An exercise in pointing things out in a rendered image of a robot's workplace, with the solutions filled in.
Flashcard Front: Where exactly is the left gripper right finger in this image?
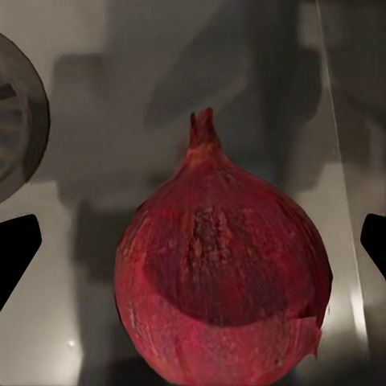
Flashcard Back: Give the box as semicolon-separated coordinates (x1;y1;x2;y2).
360;213;386;279

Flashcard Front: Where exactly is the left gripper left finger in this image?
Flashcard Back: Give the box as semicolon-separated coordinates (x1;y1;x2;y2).
0;214;42;311

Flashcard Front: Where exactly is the vidalia onion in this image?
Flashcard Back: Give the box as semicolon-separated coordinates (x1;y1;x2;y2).
113;108;333;386

